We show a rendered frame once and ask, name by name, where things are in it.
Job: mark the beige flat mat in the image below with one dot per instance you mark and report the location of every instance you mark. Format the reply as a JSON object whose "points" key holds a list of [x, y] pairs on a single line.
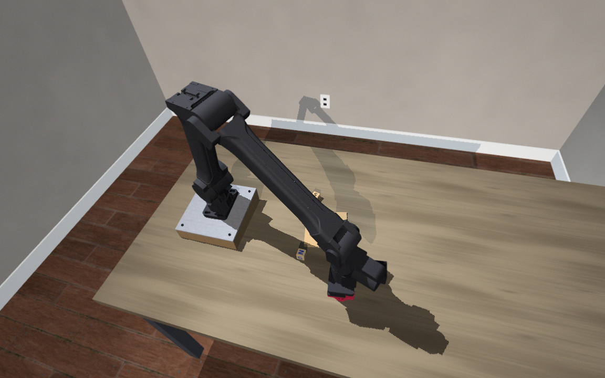
{"points": [[310, 242]]}

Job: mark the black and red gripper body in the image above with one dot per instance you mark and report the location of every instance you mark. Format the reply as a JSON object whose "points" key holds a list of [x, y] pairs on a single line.
{"points": [[334, 285]]}

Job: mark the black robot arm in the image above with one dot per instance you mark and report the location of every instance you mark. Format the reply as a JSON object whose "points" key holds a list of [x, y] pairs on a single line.
{"points": [[202, 110]]}

